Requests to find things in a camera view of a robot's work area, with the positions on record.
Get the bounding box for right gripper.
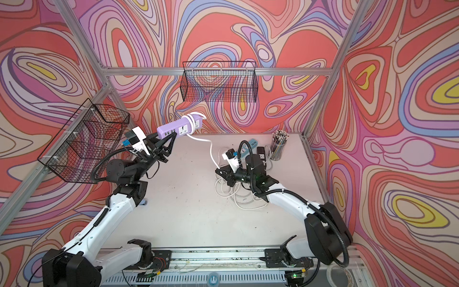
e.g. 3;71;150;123
216;164;256;188

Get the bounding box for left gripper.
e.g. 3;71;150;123
130;131;175;185

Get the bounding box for blue power strip with cord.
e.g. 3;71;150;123
214;138;270;211

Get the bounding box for purple power strip with cord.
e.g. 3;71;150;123
156;110;230;198

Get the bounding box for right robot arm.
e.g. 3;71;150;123
215;141;353;287

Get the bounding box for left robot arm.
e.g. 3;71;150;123
39;130;178;287

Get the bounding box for metal cup of pens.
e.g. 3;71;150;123
270;130;289;161

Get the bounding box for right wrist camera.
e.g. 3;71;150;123
222;148;241;173

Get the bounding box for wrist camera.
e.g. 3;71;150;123
122;126;150;155
222;148;241;173

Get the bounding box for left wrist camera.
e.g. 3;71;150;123
122;126;150;155

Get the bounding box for black wire basket left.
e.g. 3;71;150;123
37;99;130;184

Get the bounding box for black wire basket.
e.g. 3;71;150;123
37;99;130;184
180;60;258;104

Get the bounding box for black wire basket back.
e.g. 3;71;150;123
180;60;258;104

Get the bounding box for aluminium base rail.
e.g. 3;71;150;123
60;245;363;287

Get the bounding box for aluminium frame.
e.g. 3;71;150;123
0;0;410;230

